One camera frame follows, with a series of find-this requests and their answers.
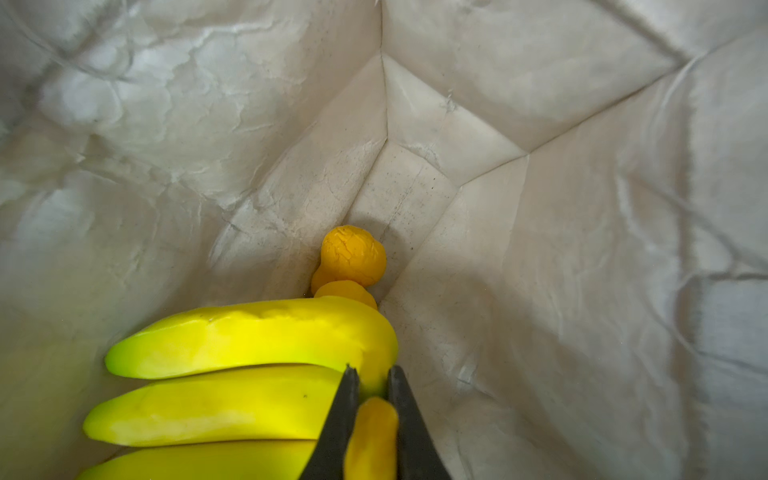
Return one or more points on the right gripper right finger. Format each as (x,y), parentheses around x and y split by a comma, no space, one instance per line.
(417,457)

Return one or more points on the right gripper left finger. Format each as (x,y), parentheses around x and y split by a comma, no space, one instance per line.
(327,459)

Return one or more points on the yellow green banana bunch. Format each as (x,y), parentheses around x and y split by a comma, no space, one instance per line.
(243,392)

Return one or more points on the orange yellow mango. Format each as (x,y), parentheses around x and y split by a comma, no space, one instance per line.
(349,253)

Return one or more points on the cream canvas grocery bag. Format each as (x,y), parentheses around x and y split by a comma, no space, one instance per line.
(572,196)

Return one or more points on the yellow red apple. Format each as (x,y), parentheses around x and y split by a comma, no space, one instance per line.
(347,289)

